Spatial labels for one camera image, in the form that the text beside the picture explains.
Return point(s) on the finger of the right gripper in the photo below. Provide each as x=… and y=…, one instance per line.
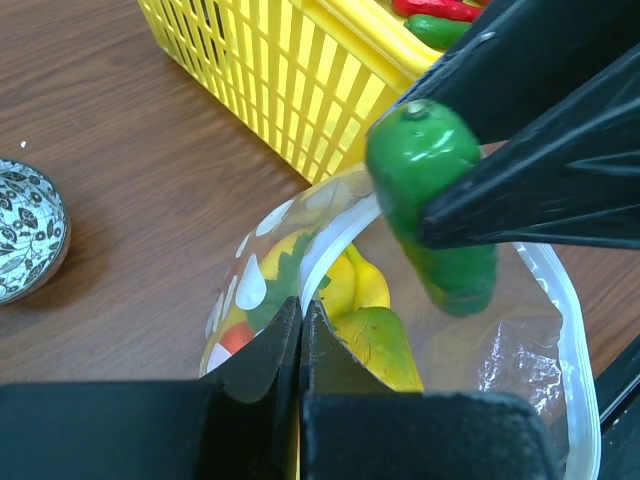
x=570, y=177
x=520, y=58

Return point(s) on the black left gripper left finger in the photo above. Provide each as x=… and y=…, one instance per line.
x=237, y=422

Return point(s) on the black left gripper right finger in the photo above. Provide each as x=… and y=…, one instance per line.
x=352, y=426

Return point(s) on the red chili pepper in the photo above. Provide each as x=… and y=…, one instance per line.
x=444, y=9

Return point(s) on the red apple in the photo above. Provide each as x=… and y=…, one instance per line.
x=236, y=337

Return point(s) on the mango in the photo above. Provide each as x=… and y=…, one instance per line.
x=377, y=338

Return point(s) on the yellow lemon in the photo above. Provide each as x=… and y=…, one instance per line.
x=281, y=263

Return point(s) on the clear zip top bag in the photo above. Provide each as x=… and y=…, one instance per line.
x=529, y=340

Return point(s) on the yellow plastic shopping basket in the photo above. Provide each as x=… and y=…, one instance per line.
x=307, y=77

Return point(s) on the black floral patterned bowl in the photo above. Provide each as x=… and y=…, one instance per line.
x=35, y=230

